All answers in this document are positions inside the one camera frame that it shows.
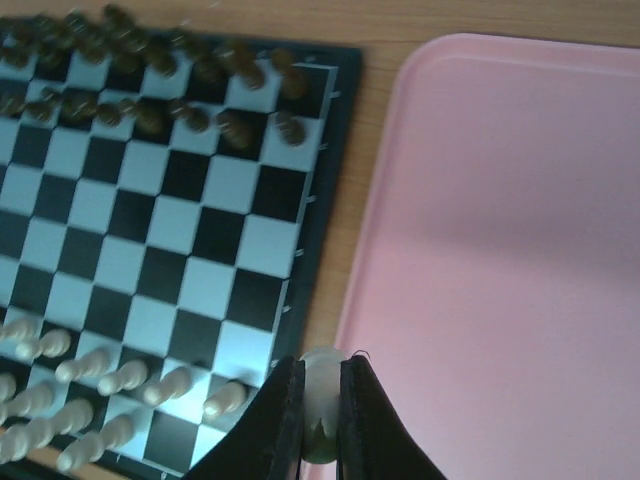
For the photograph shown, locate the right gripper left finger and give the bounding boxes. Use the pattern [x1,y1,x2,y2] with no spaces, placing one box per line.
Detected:
[184,356,305,480]

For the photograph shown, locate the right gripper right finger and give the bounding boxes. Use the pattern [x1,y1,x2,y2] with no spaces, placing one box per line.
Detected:
[337,355,446,480]

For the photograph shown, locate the light wooden pawn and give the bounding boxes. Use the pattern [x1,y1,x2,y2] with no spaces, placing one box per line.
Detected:
[97,360,149,396]
[0,317,37,341]
[55,348,111,383]
[15,329,71,360]
[203,381,247,419]
[143,367,193,407]

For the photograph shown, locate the light wooden bishop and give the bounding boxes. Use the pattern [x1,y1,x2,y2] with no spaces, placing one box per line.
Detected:
[1,382,55,424]
[300,346,346,464]

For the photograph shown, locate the light wooden chess queen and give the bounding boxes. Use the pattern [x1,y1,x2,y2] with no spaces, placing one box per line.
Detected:
[1,399,94,464]

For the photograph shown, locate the light wooden chess king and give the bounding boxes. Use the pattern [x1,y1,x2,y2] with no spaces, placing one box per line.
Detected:
[56,414,134,472]

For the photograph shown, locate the dark chess piece row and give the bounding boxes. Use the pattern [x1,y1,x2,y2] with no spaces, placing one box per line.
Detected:
[1,4,328,158]

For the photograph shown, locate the pink tray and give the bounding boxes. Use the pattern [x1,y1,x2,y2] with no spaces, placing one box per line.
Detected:
[335,33,639,479]

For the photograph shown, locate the black white chessboard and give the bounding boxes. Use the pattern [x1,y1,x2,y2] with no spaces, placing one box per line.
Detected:
[1,43,362,479]

